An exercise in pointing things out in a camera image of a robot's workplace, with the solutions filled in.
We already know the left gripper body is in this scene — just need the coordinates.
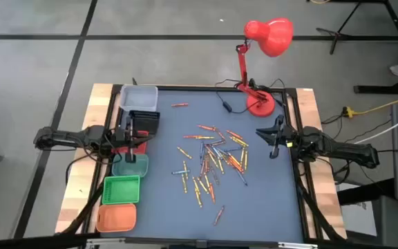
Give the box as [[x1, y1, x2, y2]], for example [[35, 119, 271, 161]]
[[117, 116, 142, 164]]

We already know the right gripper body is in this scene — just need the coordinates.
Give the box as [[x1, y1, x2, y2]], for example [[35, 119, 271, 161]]
[[269, 115, 299, 160]]

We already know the red plastic basket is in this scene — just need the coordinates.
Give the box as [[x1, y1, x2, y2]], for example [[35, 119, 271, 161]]
[[111, 129, 149, 156]]

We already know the black plastic basket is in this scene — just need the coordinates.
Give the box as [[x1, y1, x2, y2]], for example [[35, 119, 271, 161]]
[[128, 109, 161, 136]]

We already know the teal plastic bin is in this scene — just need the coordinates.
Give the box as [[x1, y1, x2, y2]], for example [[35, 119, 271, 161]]
[[111, 153, 150, 178]]

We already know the clear plastic bin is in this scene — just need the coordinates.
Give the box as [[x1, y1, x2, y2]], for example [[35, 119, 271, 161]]
[[119, 84, 159, 112]]

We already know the green plastic basket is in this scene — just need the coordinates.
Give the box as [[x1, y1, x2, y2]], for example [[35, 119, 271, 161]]
[[101, 174, 141, 205]]

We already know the orange plastic bin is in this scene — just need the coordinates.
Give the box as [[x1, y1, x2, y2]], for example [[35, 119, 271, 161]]
[[95, 203, 138, 233]]

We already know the red desk lamp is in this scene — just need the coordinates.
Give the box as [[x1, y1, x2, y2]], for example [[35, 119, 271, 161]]
[[235, 17, 295, 118]]

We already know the black stand base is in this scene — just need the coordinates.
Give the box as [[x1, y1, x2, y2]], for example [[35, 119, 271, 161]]
[[353, 67, 398, 95]]

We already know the black tripod stand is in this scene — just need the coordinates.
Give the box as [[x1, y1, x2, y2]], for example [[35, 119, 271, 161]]
[[305, 0, 398, 56]]

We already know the black lamp power cable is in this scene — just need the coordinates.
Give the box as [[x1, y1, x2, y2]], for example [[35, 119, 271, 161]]
[[214, 78, 286, 116]]

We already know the yellow extension cord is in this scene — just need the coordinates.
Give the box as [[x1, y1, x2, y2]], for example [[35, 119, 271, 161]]
[[343, 91, 398, 118]]

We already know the black table frame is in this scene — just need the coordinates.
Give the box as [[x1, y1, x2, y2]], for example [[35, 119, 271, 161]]
[[81, 83, 347, 243]]

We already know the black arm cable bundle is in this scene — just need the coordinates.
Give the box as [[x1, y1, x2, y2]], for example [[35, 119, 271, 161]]
[[295, 172, 347, 242], [59, 179, 106, 236]]

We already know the aluminium table rail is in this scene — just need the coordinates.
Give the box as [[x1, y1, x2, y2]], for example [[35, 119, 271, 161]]
[[85, 237, 319, 249]]

